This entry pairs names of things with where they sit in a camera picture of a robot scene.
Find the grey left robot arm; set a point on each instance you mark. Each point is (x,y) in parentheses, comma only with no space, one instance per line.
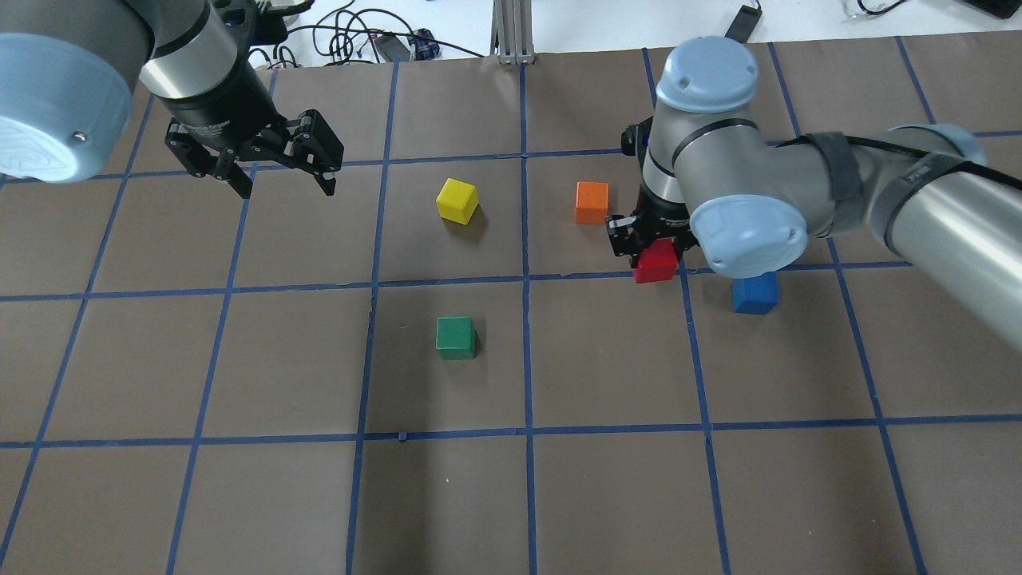
(69,70)

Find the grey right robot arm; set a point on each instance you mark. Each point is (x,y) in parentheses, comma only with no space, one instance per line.
(708,178)

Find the orange wooden block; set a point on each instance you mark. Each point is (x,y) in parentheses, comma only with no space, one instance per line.
(592,202)

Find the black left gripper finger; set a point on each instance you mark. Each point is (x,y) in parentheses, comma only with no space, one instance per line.
(239,181)
(326,180)

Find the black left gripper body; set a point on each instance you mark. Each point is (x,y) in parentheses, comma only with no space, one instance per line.
(226,108)

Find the green wooden block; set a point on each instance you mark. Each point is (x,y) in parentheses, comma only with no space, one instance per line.
(456,338)

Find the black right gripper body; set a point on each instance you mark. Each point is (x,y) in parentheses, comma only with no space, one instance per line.
(663,214)

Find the yellow wooden block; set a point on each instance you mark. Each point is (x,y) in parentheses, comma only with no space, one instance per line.
(457,201)

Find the red wooden block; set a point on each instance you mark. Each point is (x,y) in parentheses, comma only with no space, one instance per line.
(658,263)

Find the blue wooden block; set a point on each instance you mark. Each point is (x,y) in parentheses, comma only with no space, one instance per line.
(756,295)

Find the black power adapter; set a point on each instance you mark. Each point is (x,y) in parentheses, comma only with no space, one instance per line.
(391,48)

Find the aluminium frame post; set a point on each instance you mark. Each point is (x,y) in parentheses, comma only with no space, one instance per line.
(511,32)

